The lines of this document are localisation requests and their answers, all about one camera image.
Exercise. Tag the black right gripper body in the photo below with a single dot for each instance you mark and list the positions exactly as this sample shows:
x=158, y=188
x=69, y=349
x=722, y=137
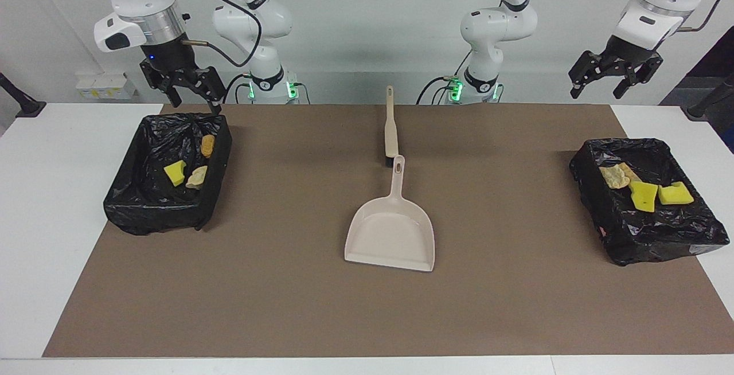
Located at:
x=169, y=57

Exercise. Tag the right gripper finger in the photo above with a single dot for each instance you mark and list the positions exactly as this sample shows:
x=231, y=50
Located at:
x=156, y=77
x=213, y=85

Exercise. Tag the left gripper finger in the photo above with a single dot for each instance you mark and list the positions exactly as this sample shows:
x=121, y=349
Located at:
x=637, y=78
x=586, y=71

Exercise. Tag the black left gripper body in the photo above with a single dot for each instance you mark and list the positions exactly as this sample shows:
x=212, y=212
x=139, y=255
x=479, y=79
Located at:
x=631, y=55

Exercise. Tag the peanut-shaped brown bread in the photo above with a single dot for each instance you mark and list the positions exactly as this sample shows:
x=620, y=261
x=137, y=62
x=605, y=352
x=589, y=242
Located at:
x=207, y=145

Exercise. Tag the pale crusty bread piece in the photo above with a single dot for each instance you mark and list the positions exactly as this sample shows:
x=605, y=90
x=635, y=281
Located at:
x=196, y=177

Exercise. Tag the striped croissant bread piece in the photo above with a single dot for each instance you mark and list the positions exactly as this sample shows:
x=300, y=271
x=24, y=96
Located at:
x=633, y=173
x=615, y=176

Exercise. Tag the small yellow sponge wedge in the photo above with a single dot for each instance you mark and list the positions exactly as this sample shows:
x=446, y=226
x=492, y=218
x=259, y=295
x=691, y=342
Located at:
x=175, y=173

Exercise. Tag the yellow sponge piece with hole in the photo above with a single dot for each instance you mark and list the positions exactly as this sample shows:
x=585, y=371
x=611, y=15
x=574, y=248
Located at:
x=643, y=196

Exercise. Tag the yellow notched sponge piece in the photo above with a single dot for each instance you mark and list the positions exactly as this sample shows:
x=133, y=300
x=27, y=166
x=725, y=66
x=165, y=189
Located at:
x=675, y=194

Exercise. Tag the beige brush black bristles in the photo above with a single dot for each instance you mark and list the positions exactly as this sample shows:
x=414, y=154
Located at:
x=391, y=128

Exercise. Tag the beige plastic dustpan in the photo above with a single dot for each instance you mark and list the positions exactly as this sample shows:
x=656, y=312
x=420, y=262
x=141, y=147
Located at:
x=393, y=237

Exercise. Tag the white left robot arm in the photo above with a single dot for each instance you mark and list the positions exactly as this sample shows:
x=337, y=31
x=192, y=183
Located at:
x=499, y=25

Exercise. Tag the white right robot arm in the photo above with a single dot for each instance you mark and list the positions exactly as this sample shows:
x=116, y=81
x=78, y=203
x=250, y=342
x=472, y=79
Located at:
x=252, y=19

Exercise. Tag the black bag lined bin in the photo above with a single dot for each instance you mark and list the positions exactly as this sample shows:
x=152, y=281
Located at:
x=149, y=209

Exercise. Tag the black lined bin pink mark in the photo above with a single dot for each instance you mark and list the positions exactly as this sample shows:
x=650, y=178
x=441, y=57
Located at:
x=642, y=231

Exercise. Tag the white power strip box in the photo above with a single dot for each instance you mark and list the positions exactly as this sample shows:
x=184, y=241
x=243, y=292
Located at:
x=106, y=85

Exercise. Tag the brown table mat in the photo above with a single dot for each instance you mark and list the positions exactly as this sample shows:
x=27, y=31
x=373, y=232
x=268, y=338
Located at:
x=344, y=317

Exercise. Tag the black camera stand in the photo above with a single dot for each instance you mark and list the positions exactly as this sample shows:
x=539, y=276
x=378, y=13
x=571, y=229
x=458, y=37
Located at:
x=711, y=102
x=20, y=102

